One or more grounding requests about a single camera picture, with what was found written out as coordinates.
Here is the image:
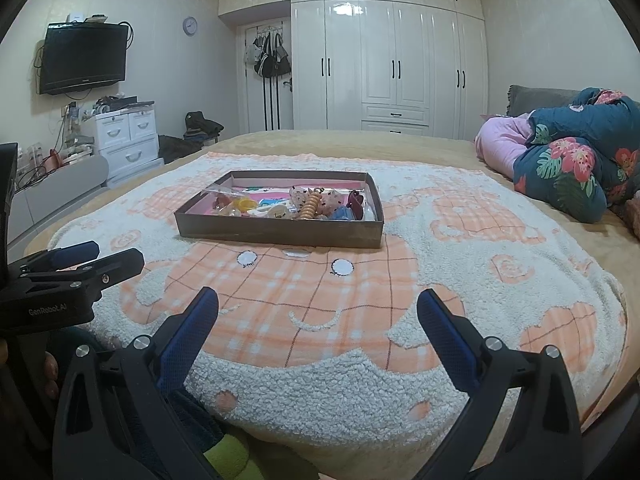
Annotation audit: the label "pink quilt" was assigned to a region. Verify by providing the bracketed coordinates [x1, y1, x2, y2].
[474, 112, 539, 182]

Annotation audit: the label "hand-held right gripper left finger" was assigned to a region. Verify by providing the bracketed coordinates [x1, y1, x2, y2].
[52, 286, 221, 480]

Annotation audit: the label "dark red bow clip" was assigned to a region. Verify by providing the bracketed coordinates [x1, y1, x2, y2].
[345, 190, 367, 221]

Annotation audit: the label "white door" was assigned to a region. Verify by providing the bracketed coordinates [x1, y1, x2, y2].
[235, 20, 296, 136]

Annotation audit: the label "pink book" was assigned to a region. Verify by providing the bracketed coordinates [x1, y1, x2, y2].
[185, 178, 375, 217]

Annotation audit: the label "brown cardboard box tray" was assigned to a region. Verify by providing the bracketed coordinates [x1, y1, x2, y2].
[173, 170, 385, 250]

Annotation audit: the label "orange spiral hair clip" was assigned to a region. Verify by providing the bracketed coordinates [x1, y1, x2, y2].
[300, 186, 324, 221]

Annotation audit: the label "dark bag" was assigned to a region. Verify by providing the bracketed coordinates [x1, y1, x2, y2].
[157, 134, 204, 164]

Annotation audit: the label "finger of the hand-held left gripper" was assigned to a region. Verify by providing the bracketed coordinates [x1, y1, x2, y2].
[20, 241, 101, 274]
[29, 248, 146, 302]

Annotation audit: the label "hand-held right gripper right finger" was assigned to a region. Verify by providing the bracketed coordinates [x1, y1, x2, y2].
[415, 288, 586, 480]

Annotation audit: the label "person's left hand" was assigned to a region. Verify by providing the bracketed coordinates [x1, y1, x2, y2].
[42, 350, 62, 399]

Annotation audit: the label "hanging bags on door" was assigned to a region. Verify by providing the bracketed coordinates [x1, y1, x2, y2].
[243, 32, 292, 80]

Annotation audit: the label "grey rounded side table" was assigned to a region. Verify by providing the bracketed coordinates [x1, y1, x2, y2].
[7, 155, 111, 249]

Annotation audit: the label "tan bed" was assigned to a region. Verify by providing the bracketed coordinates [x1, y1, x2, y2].
[10, 130, 640, 480]

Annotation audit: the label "white drawer cabinet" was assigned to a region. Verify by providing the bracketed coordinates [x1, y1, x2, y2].
[92, 105, 166, 177]

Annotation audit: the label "grey pillow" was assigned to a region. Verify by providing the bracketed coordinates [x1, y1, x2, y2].
[506, 85, 584, 119]

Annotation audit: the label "black flat television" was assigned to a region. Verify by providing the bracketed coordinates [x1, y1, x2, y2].
[37, 21, 129, 96]

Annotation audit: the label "blue floral quilt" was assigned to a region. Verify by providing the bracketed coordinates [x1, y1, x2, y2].
[512, 87, 640, 224]

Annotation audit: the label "orange checked printed blanket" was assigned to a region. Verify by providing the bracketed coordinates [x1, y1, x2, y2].
[47, 152, 629, 442]

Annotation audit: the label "yellow-green cloth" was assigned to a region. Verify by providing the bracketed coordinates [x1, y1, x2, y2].
[202, 434, 263, 480]

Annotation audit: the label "black set-top box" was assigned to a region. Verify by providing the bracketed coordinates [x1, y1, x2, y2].
[95, 96, 154, 111]

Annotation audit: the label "dark clothes pile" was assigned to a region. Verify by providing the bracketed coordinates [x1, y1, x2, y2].
[182, 111, 225, 144]

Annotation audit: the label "white wardrobe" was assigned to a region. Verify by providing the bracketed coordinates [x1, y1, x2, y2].
[218, 0, 489, 139]

